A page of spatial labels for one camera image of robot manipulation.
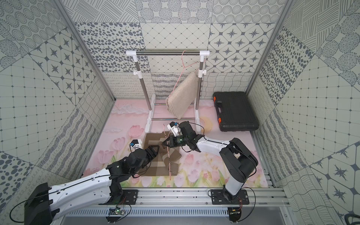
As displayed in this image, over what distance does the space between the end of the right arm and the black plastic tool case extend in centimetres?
35

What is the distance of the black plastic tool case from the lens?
982mm

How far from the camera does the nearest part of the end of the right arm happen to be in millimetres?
684
